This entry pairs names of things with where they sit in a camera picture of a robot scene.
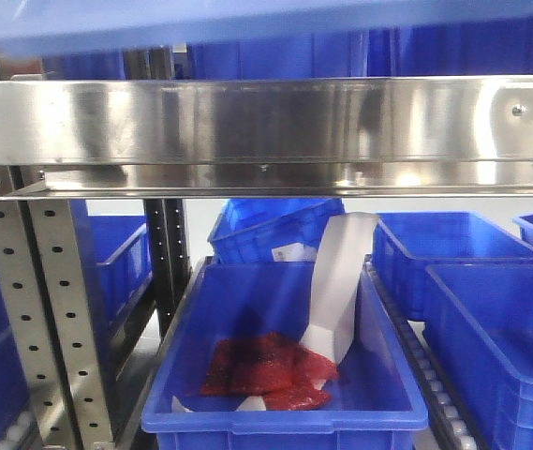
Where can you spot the blue bin upper left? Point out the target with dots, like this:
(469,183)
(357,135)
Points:
(85,66)

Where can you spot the black perforated rear upright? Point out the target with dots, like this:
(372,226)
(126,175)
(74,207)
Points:
(166,229)

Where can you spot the blue bin front right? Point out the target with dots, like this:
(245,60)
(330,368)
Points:
(479,324)

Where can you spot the blue bin front centre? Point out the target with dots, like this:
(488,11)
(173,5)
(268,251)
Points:
(376,402)

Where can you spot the blue bin upper centre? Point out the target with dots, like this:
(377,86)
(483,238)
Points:
(304,56)

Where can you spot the blue bin rear left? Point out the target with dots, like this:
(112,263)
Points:
(122,261)

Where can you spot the blue plastic tray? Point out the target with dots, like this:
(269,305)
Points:
(42,28)

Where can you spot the tilted blue bin behind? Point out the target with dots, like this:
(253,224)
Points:
(271,230)

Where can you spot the roller conveyor track right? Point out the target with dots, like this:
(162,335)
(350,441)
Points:
(450,425)

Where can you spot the perforated steel shelf upright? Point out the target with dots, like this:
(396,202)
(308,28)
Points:
(52,298)

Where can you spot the stainless steel shelf beam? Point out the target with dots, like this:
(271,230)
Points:
(402,137)

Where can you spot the blue bin upper right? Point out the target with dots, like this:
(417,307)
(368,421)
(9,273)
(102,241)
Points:
(466,48)

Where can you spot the blue bin rear right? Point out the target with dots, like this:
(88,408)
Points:
(406,242)

